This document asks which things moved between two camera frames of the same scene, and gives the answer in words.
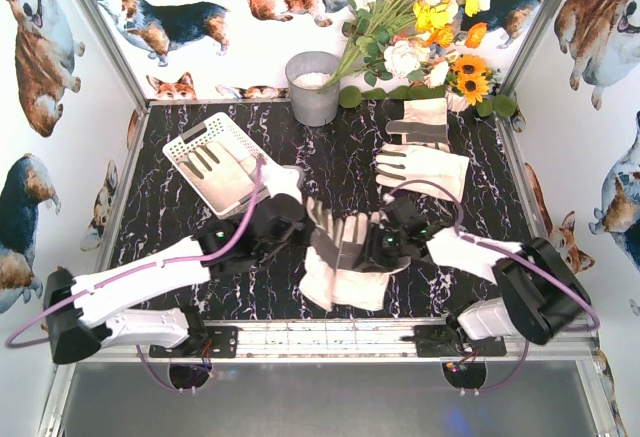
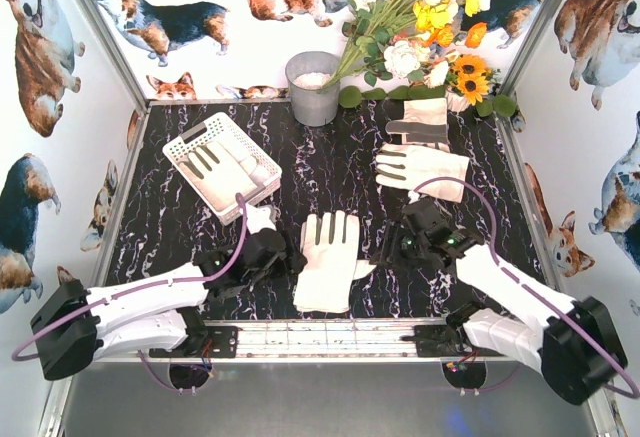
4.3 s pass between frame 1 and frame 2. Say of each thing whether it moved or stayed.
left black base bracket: stayed
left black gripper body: moved
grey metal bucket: stayed
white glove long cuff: stayed
